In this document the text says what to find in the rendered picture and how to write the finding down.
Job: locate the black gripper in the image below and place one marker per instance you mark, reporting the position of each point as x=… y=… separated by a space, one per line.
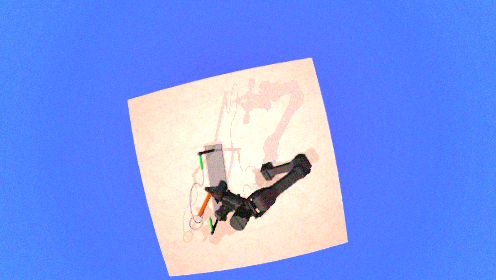
x=219 y=193

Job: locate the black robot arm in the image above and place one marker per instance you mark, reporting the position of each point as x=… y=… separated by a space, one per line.
x=264 y=198

